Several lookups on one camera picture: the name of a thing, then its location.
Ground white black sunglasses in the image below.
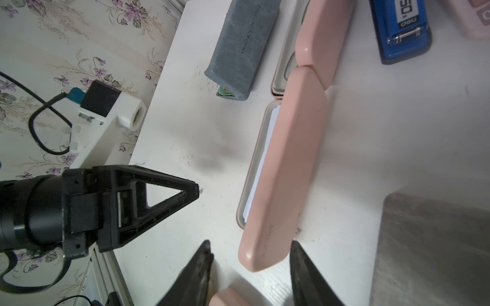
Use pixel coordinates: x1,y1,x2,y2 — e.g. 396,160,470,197
237,102,281,228

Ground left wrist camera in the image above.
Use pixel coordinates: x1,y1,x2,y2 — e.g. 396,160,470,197
69,80,147,169

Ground grey case yellow lining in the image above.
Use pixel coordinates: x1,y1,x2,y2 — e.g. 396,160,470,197
205,0,281,101

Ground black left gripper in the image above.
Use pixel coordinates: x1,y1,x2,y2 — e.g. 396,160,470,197
61,165,200,260

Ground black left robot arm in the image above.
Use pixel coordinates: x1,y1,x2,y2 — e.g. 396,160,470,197
1,165,199,260

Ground pink case white glasses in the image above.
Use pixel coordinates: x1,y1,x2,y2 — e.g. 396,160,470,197
238,67,328,272

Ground pink calculator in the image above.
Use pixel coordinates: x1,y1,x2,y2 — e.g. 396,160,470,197
448,0,489,40

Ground aluminium rail frame front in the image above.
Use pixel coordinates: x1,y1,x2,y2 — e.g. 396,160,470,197
74,244,133,305

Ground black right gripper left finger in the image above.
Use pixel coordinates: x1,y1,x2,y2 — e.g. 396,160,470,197
157,240,214,306

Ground blue stapler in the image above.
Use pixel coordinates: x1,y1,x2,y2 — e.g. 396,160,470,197
370,0,432,65

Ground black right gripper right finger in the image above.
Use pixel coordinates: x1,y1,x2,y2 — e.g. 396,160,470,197
290,240,344,306

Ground grey glasses case red glasses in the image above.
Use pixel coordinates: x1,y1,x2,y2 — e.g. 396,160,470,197
370,193,489,305

